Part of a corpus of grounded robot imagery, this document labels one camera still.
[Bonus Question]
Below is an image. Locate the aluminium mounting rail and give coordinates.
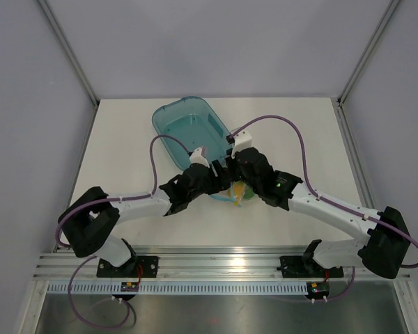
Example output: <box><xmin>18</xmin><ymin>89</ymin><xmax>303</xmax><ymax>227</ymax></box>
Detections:
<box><xmin>33</xmin><ymin>246</ymin><xmax>412</xmax><ymax>282</ymax></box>

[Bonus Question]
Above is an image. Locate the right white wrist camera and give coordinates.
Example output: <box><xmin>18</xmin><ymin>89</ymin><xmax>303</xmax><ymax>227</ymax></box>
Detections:
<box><xmin>226</xmin><ymin>130</ymin><xmax>252</xmax><ymax>159</ymax></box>

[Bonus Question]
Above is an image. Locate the white slotted cable duct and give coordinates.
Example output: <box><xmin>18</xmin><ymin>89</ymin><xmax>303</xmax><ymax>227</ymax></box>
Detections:
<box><xmin>47</xmin><ymin>280</ymin><xmax>308</xmax><ymax>296</ymax></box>

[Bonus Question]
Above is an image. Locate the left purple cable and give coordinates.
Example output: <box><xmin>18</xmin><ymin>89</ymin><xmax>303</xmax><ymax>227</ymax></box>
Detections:
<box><xmin>55</xmin><ymin>135</ymin><xmax>192</xmax><ymax>324</ymax></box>

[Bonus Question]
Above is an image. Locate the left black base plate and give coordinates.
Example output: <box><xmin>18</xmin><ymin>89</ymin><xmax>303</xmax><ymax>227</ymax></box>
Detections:
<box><xmin>96</xmin><ymin>255</ymin><xmax>159</xmax><ymax>278</ymax></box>

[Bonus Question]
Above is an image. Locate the right aluminium frame post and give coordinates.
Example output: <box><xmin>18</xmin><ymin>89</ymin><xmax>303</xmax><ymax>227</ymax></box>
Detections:
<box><xmin>337</xmin><ymin>0</ymin><xmax>403</xmax><ymax>108</ymax></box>

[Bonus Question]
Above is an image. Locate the teal transparent plastic bin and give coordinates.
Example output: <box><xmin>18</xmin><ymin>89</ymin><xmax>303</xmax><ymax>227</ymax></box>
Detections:
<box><xmin>152</xmin><ymin>96</ymin><xmax>231</xmax><ymax>170</ymax></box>

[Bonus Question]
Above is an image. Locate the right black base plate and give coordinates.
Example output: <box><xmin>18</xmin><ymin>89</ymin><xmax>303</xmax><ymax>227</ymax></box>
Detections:
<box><xmin>278</xmin><ymin>255</ymin><xmax>344</xmax><ymax>278</ymax></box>

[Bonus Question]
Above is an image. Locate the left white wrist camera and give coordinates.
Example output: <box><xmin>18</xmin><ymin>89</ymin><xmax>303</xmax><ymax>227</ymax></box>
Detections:
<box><xmin>189</xmin><ymin>147</ymin><xmax>210</xmax><ymax>168</ymax></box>

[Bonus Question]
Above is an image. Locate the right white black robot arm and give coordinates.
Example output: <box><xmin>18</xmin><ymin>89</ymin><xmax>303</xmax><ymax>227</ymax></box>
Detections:
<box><xmin>226</xmin><ymin>148</ymin><xmax>410</xmax><ymax>279</ymax></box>

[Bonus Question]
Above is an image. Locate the left aluminium frame post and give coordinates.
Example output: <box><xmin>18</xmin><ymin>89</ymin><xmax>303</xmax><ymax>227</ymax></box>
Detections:
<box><xmin>35</xmin><ymin>0</ymin><xmax>100</xmax><ymax>109</ymax></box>

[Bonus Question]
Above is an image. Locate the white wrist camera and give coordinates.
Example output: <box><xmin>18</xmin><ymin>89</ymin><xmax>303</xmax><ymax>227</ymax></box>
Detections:
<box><xmin>226</xmin><ymin>130</ymin><xmax>252</xmax><ymax>159</ymax></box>
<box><xmin>189</xmin><ymin>147</ymin><xmax>210</xmax><ymax>168</ymax></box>

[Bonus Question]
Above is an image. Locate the clear zip top bag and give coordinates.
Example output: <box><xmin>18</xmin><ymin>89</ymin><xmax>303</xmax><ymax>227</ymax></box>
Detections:
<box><xmin>210</xmin><ymin>181</ymin><xmax>256</xmax><ymax>207</ymax></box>

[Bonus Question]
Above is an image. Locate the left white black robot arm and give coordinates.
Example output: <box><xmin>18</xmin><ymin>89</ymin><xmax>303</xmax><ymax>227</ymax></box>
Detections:
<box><xmin>56</xmin><ymin>161</ymin><xmax>231</xmax><ymax>277</ymax></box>

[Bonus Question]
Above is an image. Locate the aluminium frame post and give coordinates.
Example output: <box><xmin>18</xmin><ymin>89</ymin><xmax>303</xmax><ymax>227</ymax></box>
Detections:
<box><xmin>337</xmin><ymin>0</ymin><xmax>403</xmax><ymax>108</ymax></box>
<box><xmin>35</xmin><ymin>0</ymin><xmax>100</xmax><ymax>109</ymax></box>

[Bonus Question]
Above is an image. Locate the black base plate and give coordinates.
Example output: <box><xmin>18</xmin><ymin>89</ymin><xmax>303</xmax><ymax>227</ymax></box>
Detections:
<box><xmin>278</xmin><ymin>255</ymin><xmax>344</xmax><ymax>278</ymax></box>
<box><xmin>96</xmin><ymin>255</ymin><xmax>159</xmax><ymax>278</ymax></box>

